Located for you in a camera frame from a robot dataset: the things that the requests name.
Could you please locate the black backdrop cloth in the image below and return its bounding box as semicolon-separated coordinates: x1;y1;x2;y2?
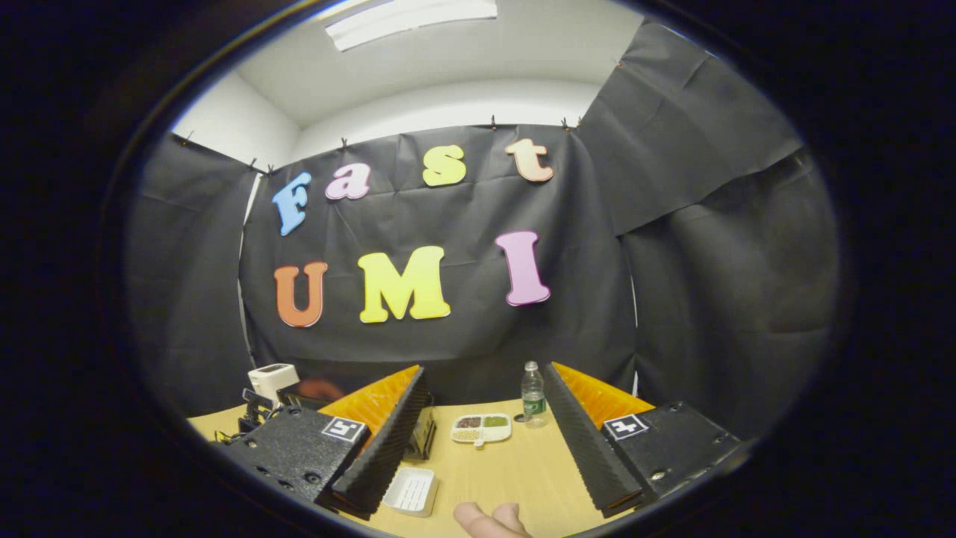
123;19;841;442

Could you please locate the white toaster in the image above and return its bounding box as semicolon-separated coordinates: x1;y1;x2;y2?
247;363;300;405

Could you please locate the clear water bottle green label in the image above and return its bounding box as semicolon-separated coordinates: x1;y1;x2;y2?
521;360;548;429

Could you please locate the white compartment dish with spices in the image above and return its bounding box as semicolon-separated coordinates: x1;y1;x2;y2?
450;412;514;448

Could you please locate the white plastic tray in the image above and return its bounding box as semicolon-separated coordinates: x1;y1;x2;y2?
382;466;441;519

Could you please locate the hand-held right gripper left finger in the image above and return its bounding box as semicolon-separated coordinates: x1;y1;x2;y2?
220;365;434;522

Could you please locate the long ceiling light panel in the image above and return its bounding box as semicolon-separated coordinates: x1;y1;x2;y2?
324;0;500;52

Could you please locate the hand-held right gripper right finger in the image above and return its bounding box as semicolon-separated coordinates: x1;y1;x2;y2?
543;362;744;519

